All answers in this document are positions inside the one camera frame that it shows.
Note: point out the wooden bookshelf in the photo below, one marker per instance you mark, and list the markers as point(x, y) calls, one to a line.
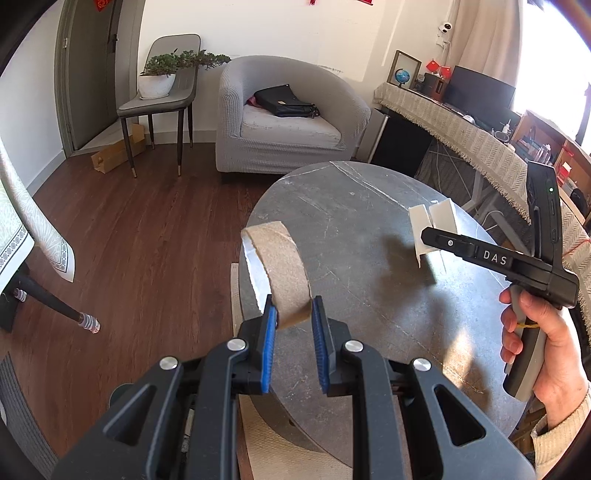
point(554, 138)

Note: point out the white cardboard piece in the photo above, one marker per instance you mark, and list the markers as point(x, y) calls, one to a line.
point(438, 217)

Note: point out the white patterned tablecloth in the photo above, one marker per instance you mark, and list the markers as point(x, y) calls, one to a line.
point(27, 217)

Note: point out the black handbag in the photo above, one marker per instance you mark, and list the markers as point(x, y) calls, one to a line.
point(284, 101)

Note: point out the small blue globe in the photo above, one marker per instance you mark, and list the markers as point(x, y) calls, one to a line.
point(401, 76)

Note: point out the small red flags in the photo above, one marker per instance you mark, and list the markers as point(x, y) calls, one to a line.
point(438, 68)

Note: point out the white desk leg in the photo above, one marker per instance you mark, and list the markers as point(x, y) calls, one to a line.
point(376, 136)

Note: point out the black table leg with sock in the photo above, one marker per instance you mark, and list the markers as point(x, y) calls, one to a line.
point(51, 304)

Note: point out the black computer tower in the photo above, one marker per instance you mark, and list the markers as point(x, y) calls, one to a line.
point(399, 143)

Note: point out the black computer monitor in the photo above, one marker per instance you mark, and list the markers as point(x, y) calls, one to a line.
point(480, 94)

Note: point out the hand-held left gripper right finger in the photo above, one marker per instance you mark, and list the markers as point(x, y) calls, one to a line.
point(319, 344)

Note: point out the dark brown speaker box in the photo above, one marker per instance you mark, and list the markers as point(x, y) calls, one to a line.
point(431, 87)

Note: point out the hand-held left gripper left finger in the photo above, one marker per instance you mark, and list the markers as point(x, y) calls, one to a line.
point(268, 347)

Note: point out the white security camera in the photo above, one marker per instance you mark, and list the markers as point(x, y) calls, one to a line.
point(445, 27)

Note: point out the wooden picture frame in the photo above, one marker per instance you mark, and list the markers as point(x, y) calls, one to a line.
point(408, 57)

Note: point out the person's right forearm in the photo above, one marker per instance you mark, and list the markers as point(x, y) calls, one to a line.
point(565, 447)

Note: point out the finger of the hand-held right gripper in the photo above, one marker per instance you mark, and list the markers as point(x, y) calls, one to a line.
point(461, 247)

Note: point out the person's right hand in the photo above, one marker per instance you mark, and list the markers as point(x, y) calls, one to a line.
point(565, 350)

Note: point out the cardboard box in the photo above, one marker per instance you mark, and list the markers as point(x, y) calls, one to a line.
point(113, 157)

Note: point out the grey dining chair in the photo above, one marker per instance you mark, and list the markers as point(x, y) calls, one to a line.
point(157, 104)

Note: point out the grey fabric armchair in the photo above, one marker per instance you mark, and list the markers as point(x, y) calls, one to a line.
point(286, 129)

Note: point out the potted green plant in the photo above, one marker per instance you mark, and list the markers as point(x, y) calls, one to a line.
point(157, 85)

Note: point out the grey door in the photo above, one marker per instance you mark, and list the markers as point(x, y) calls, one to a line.
point(90, 78)

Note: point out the cardboard tape roll core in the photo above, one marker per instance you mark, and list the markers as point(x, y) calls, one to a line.
point(281, 272)

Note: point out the red cloth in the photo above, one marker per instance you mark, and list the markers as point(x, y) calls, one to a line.
point(251, 101)

